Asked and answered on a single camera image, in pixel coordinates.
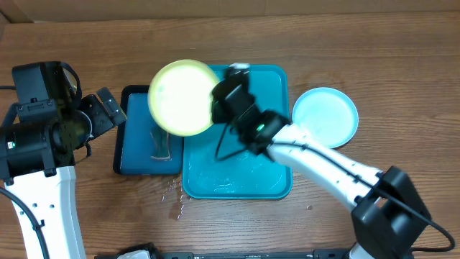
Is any blue serving tray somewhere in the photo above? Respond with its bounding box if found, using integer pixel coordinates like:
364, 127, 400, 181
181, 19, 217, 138
183, 65, 293, 199

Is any black water tray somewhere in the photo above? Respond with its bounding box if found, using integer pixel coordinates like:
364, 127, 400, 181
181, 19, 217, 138
113, 85, 183, 176

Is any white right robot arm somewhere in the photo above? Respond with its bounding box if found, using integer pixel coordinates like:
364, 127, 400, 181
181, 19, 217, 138
211, 66, 431, 258

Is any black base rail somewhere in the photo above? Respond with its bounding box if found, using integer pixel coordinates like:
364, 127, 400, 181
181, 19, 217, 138
94, 242, 349, 259

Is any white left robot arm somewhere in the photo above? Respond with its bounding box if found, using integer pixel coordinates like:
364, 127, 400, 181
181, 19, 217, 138
1, 61, 126, 258

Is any yellow plate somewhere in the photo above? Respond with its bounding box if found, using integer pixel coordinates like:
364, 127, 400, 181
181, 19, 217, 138
147, 59, 219, 137

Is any light blue plate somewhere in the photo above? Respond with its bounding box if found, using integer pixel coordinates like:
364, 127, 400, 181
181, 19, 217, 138
292, 87, 359, 148

